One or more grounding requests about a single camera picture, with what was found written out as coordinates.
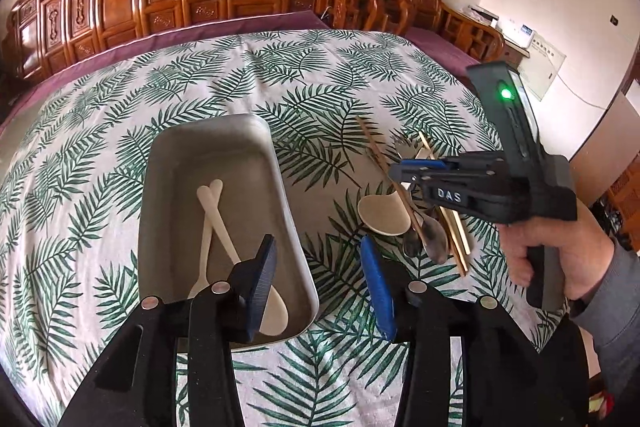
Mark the person's right hand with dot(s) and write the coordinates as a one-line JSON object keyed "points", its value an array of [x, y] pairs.
{"points": [[590, 257]]}

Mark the white printer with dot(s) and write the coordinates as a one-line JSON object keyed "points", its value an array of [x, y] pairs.
{"points": [[482, 14]]}

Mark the white box with blue label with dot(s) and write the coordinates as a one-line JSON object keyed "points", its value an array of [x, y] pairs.
{"points": [[517, 32]]}

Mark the person's right forearm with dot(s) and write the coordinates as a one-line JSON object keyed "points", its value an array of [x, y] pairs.
{"points": [[620, 307]]}

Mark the beige door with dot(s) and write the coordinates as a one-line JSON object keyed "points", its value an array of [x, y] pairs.
{"points": [[615, 142]]}

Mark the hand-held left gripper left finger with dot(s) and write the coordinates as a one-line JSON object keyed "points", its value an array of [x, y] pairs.
{"points": [[262, 287]]}

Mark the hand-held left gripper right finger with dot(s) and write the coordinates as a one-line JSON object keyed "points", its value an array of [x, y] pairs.
{"points": [[377, 287]]}

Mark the white wall panel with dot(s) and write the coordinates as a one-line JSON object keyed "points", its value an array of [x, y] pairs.
{"points": [[545, 67]]}

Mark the cream plastic spoon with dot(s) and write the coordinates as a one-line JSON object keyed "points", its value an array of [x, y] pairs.
{"points": [[382, 214], [206, 237], [275, 314]]}

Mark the person's dark clothing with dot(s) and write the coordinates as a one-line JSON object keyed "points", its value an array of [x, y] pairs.
{"points": [[570, 377]]}

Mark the brown wooden chopstick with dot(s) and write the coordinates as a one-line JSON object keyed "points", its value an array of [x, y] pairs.
{"points": [[372, 142]]}

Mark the wooden chair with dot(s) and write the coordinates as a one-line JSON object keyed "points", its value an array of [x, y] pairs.
{"points": [[475, 37], [400, 14], [350, 2]]}

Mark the wooden side cabinet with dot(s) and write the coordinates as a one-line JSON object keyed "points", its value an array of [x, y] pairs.
{"points": [[515, 53]]}

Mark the metal tray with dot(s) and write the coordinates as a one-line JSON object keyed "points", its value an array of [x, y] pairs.
{"points": [[200, 157]]}

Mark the metal spoon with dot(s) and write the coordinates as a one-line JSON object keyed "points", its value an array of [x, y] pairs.
{"points": [[413, 241], [436, 243]]}

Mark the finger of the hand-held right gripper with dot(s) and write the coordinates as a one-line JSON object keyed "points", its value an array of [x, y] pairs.
{"points": [[450, 194], [425, 165]]}

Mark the leaf print bedsheet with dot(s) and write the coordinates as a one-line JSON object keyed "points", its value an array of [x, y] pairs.
{"points": [[100, 157]]}

